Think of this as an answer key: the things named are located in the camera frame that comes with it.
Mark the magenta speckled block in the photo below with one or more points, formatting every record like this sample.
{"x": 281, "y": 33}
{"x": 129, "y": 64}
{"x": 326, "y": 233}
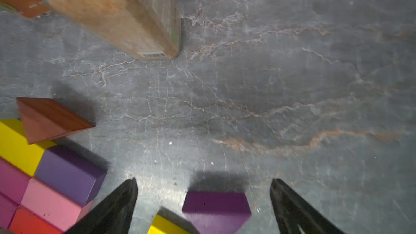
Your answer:
{"x": 7, "y": 211}

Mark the brown spice jar silver lid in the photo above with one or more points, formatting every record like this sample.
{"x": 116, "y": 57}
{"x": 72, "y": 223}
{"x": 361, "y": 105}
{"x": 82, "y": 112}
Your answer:
{"x": 145, "y": 29}

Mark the magenta block beside yellow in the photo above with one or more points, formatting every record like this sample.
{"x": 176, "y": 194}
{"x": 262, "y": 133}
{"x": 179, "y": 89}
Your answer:
{"x": 14, "y": 182}

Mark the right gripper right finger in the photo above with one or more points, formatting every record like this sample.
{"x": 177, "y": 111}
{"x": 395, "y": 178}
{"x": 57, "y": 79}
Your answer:
{"x": 294, "y": 215}

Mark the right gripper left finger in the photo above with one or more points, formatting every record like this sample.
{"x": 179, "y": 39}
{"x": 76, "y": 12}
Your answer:
{"x": 111, "y": 216}

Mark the red block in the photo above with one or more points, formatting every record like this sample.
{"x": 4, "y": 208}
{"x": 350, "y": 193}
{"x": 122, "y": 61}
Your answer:
{"x": 26, "y": 222}

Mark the light pink block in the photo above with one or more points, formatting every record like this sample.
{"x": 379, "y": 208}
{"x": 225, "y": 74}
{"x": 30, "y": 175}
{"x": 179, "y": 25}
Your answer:
{"x": 52, "y": 206}

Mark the brown triangle block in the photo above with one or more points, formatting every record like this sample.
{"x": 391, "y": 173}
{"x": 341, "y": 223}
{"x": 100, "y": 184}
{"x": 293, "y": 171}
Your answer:
{"x": 45, "y": 119}

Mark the purple triangle block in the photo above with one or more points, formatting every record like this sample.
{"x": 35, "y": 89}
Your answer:
{"x": 216, "y": 212}

